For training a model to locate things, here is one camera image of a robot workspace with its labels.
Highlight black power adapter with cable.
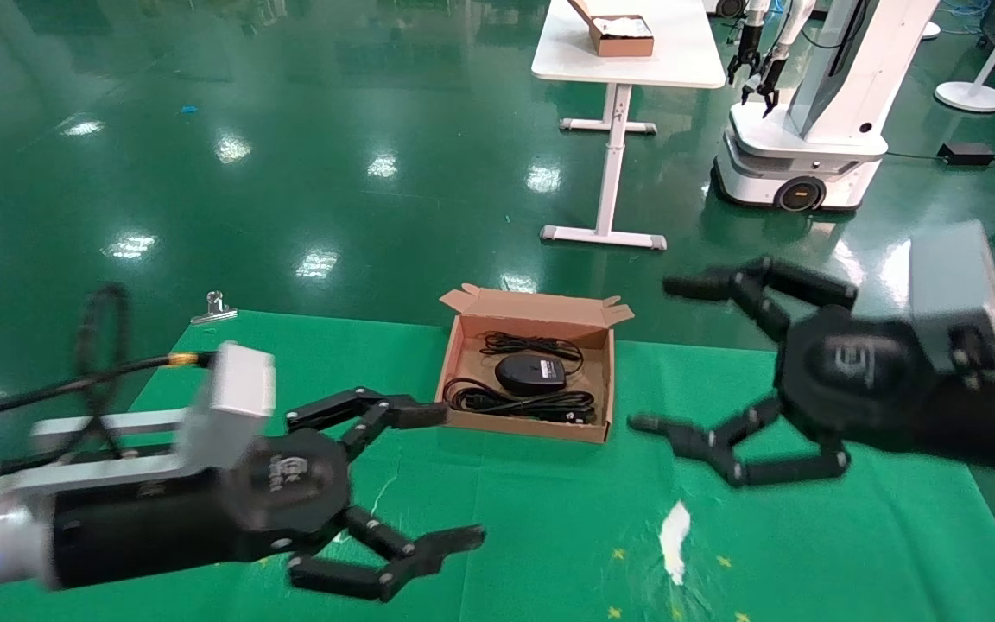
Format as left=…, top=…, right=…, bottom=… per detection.
left=884, top=143, right=995, bottom=168

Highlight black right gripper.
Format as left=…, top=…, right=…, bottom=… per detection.
left=627, top=256, right=995, bottom=487

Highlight black computer mouse with cable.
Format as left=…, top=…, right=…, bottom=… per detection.
left=478, top=333, right=586, bottom=398

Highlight open brown cardboard box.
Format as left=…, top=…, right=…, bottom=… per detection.
left=433, top=283, right=635, bottom=446

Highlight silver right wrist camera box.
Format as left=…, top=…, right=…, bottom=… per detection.
left=852, top=220, right=995, bottom=364

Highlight white standing table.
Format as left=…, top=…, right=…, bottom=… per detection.
left=530, top=0, right=727, bottom=252

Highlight white wheeled robot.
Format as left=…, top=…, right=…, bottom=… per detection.
left=712, top=0, right=939, bottom=213

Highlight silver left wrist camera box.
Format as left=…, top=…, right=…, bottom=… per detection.
left=31, top=341, right=278, bottom=485

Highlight metal cloth clamp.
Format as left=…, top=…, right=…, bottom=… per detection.
left=190, top=291, right=238, bottom=327

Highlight blue cable bundle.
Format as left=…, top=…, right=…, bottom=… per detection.
left=938, top=0, right=995, bottom=35

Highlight white robot arm black gripper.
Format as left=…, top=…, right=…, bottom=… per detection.
left=741, top=0, right=814, bottom=118
left=726, top=0, right=764, bottom=87

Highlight white round stand base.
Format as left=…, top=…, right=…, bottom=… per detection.
left=934, top=0, right=995, bottom=114

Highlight black power cable with plug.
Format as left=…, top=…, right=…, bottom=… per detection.
left=443, top=378, right=598, bottom=426

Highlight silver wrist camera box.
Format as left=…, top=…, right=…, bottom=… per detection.
left=31, top=341, right=278, bottom=485
left=852, top=220, right=995, bottom=364

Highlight small cardboard box white contents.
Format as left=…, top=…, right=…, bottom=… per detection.
left=567, top=0, right=654, bottom=59

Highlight green table cloth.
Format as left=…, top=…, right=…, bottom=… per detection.
left=0, top=311, right=995, bottom=622

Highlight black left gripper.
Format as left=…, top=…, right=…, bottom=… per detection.
left=48, top=387, right=487, bottom=603

